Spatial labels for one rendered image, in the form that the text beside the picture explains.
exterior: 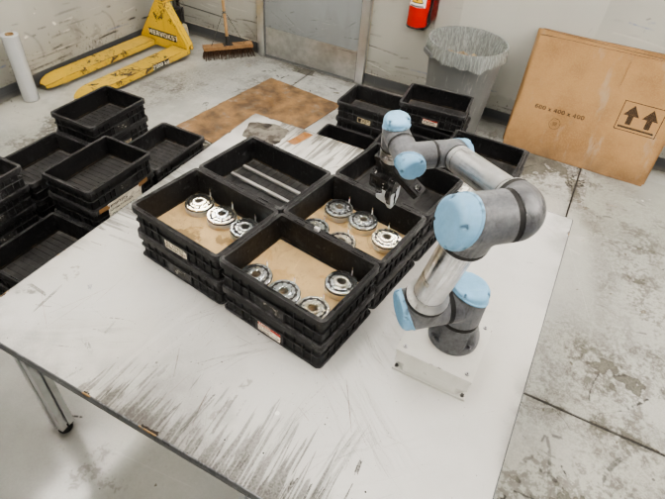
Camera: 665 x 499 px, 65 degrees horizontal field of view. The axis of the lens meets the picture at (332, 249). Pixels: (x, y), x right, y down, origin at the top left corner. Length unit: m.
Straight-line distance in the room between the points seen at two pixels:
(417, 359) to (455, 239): 0.59
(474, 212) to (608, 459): 1.73
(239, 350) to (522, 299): 0.99
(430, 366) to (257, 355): 0.52
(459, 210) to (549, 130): 3.21
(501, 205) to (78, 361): 1.26
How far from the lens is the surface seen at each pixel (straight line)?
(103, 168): 2.87
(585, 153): 4.26
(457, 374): 1.56
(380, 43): 4.67
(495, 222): 1.08
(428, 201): 2.06
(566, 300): 3.12
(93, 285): 1.94
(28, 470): 2.44
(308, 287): 1.65
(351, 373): 1.62
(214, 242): 1.81
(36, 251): 2.83
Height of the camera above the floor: 2.03
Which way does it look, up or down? 43 degrees down
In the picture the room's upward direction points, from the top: 5 degrees clockwise
